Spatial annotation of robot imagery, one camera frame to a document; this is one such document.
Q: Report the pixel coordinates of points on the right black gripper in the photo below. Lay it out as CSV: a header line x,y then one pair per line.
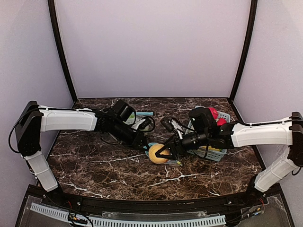
x,y
175,145

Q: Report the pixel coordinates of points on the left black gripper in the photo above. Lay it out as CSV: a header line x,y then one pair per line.
x,y
138,143

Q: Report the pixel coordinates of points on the clear zip bag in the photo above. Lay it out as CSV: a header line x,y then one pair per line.
x,y
162,158
135,117

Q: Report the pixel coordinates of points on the red round fruit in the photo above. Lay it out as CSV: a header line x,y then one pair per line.
x,y
221,122

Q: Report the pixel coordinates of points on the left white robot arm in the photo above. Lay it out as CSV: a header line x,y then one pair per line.
x,y
24,136

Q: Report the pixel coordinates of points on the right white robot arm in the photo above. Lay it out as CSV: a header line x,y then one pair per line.
x,y
206,132

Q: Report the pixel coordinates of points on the yellow lemon toy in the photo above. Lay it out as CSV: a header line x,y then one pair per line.
x,y
210,148

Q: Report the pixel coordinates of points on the light blue plastic basket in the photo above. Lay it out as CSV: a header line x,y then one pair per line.
x,y
211,155

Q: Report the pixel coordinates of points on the pink red apple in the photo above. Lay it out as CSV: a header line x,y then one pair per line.
x,y
213,112

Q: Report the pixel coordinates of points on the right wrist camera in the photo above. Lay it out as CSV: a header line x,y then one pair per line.
x,y
172,126

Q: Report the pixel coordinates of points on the white slotted cable duct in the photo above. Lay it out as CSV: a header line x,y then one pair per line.
x,y
115,219

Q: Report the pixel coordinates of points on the left black frame post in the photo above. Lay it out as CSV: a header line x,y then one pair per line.
x,y
60,49

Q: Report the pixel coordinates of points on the black frame post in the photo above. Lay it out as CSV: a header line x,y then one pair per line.
x,y
60,49
245,49

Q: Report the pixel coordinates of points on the right black frame post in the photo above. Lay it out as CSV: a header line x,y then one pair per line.
x,y
245,49

